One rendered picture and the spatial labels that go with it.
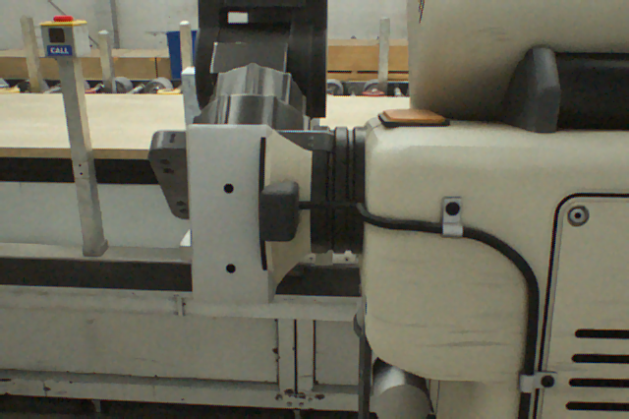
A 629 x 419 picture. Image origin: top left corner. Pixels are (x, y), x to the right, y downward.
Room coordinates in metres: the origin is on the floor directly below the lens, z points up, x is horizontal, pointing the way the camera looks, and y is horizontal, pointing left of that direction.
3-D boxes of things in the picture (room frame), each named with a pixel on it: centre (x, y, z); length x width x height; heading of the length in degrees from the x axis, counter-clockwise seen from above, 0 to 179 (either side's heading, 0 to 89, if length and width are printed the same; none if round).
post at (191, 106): (1.27, 0.25, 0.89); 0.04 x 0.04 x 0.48; 86
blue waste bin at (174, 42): (6.98, 1.33, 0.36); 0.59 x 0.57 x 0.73; 176
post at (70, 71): (1.29, 0.51, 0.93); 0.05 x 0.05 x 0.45; 86
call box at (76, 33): (1.29, 0.51, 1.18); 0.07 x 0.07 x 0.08; 86
